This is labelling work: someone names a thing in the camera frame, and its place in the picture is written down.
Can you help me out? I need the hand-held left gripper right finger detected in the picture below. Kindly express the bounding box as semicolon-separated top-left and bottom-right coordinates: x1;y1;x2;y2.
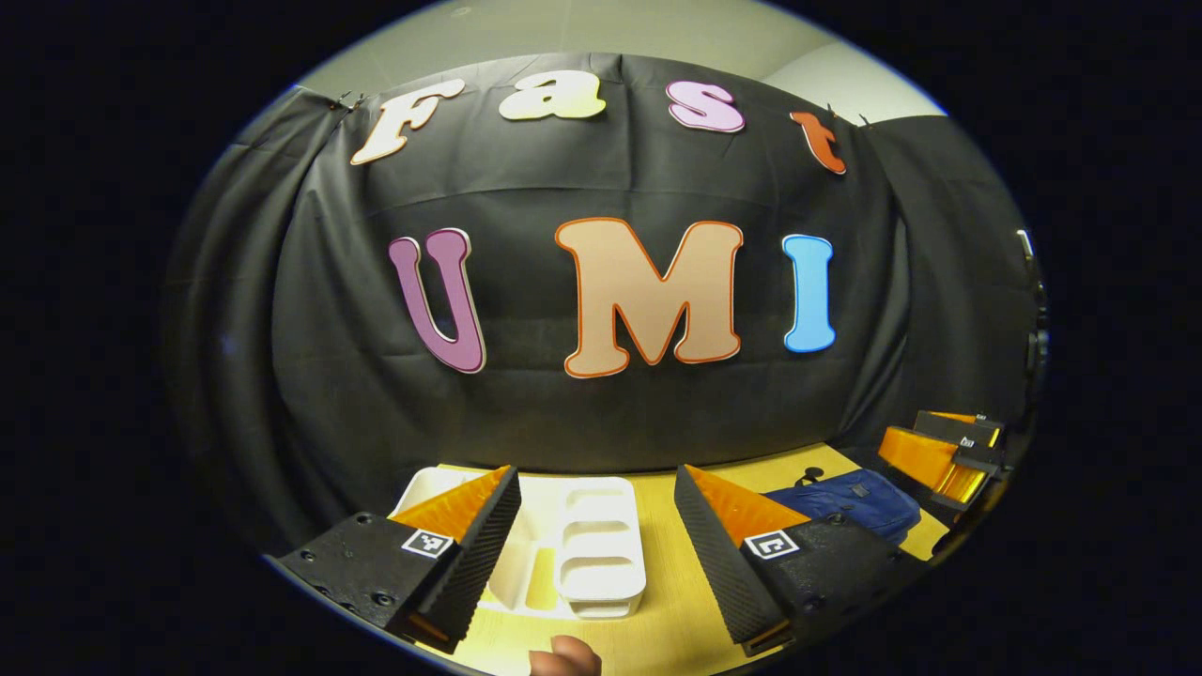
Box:
674;463;931;658

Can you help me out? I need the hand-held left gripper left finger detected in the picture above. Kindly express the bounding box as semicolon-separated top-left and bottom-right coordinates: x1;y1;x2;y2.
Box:
272;465;522;655

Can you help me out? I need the blue schoolbag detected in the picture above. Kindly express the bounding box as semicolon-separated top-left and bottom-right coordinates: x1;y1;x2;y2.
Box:
763;467;923;547

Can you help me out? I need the white bookshelf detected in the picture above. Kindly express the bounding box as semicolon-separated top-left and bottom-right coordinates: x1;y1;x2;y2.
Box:
390;467;647;621

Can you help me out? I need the black backdrop cloth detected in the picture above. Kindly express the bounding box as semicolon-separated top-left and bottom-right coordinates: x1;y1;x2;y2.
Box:
162;52;1045;557

